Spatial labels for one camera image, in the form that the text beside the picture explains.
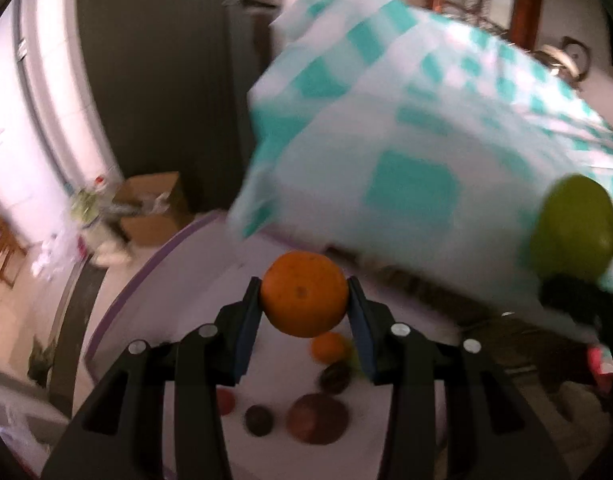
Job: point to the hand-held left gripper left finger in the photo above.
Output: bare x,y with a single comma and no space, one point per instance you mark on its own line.
249,330

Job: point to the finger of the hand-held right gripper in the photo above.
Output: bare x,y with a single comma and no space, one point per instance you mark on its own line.
576,300

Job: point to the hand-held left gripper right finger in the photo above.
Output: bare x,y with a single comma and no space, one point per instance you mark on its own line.
361,330

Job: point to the orange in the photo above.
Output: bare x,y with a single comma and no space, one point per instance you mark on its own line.
329,347
304,292

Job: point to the white round tray purple rim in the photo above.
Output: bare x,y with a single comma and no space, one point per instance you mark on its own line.
279,365

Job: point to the dark purple passion fruit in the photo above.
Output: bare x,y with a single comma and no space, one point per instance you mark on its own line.
335,377
259,420

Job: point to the large green apple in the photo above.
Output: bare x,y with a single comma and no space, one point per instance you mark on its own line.
571,230

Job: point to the dark red apple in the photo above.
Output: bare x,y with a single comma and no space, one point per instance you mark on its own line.
316,419

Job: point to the red white object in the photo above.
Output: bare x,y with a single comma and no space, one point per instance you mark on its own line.
601,367

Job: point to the wooden table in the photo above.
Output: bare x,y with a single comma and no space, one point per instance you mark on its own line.
486,330

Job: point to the cardboard box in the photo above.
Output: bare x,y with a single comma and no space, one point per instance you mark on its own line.
151,225

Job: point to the pile of plastic bags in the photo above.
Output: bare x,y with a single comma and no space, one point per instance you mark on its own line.
94,220

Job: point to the teal white checked tablecloth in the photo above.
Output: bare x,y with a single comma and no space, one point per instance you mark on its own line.
411,135

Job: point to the metal kettle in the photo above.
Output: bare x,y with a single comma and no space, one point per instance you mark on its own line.
556,62

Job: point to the wooden chair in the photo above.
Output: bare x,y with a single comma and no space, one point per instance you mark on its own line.
1,255

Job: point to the dark grey door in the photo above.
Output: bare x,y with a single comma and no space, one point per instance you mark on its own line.
161,85

